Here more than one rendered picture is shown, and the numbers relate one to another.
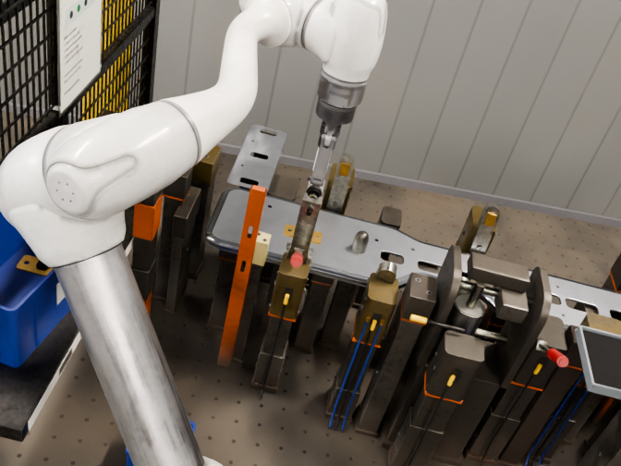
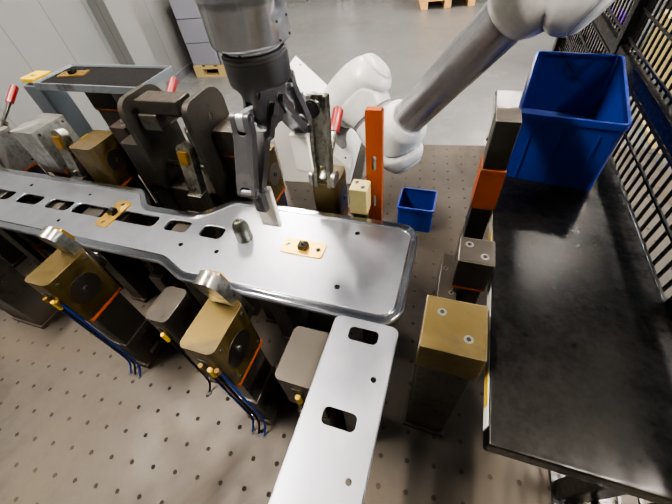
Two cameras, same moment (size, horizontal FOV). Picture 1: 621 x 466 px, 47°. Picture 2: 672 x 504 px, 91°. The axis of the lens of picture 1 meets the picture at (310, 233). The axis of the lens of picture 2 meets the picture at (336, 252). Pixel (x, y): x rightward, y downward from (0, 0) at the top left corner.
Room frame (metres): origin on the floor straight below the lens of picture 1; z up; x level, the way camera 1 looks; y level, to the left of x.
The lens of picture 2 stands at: (1.60, 0.25, 1.45)
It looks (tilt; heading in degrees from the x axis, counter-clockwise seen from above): 48 degrees down; 205
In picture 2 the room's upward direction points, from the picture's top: 8 degrees counter-clockwise
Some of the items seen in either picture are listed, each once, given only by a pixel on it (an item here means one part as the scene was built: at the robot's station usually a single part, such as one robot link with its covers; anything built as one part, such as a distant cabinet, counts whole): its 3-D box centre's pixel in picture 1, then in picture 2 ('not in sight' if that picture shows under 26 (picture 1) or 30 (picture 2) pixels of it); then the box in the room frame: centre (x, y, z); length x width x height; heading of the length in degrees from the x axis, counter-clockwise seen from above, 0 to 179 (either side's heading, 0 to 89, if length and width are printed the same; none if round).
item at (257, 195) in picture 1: (239, 285); (375, 220); (1.07, 0.11, 0.95); 0.03 x 0.01 x 0.50; 91
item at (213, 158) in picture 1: (192, 212); (436, 378); (1.36, 0.29, 0.88); 0.08 x 0.08 x 0.36; 1
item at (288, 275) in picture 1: (278, 331); (338, 230); (1.05, 0.01, 0.87); 0.10 x 0.07 x 0.35; 1
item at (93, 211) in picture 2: not in sight; (125, 253); (1.24, -0.53, 0.84); 0.12 x 0.05 x 0.29; 1
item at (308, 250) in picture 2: (303, 232); (302, 245); (1.23, 0.01, 1.01); 0.08 x 0.04 x 0.01; 91
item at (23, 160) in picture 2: not in sight; (38, 181); (1.07, -1.04, 0.88); 0.12 x 0.07 x 0.36; 1
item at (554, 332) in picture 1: (511, 398); (179, 192); (1.02, -0.49, 0.89); 0.12 x 0.07 x 0.38; 1
